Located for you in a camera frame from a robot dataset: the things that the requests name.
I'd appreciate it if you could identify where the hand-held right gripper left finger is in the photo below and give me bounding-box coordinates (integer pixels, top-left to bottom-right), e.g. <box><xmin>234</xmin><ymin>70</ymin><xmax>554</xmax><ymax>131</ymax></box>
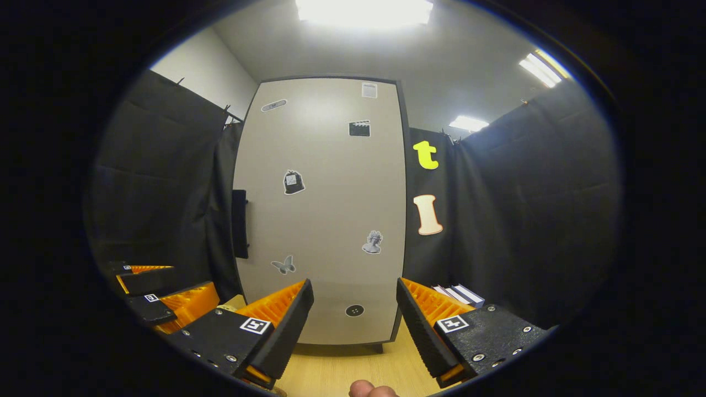
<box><xmin>165</xmin><ymin>278</ymin><xmax>315</xmax><ymax>389</ymax></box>

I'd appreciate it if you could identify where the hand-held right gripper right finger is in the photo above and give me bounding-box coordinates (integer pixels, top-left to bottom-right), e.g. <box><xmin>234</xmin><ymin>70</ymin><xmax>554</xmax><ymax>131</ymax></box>
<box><xmin>395</xmin><ymin>278</ymin><xmax>559</xmax><ymax>389</ymax></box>

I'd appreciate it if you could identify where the dark grey cabinet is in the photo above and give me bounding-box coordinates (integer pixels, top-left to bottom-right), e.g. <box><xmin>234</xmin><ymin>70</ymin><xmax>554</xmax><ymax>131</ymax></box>
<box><xmin>226</xmin><ymin>74</ymin><xmax>413</xmax><ymax>355</ymax></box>

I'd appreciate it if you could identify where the black cabinet door handle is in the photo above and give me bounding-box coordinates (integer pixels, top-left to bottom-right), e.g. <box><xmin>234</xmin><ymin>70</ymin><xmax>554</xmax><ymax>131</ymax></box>
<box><xmin>232</xmin><ymin>189</ymin><xmax>250</xmax><ymax>260</ymax></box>

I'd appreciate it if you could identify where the black backdrop cloth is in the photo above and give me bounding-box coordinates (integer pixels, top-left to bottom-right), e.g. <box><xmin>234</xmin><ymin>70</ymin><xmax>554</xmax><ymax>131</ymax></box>
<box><xmin>88</xmin><ymin>69</ymin><xmax>624</xmax><ymax>331</ymax></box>

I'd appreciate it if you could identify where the small ceiling light panel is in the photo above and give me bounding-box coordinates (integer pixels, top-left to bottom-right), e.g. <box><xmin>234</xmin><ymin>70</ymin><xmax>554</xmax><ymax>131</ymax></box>
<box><xmin>448</xmin><ymin>115</ymin><xmax>490</xmax><ymax>133</ymax></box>

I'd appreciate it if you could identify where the long ceiling light strip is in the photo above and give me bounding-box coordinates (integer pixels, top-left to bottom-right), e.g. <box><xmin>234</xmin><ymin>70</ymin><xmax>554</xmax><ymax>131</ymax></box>
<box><xmin>518</xmin><ymin>49</ymin><xmax>571</xmax><ymax>89</ymax></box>

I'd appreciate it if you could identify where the large ceiling light panel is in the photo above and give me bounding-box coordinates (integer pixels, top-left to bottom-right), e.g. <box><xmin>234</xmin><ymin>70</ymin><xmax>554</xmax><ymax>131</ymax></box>
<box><xmin>295</xmin><ymin>0</ymin><xmax>435</xmax><ymax>29</ymax></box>

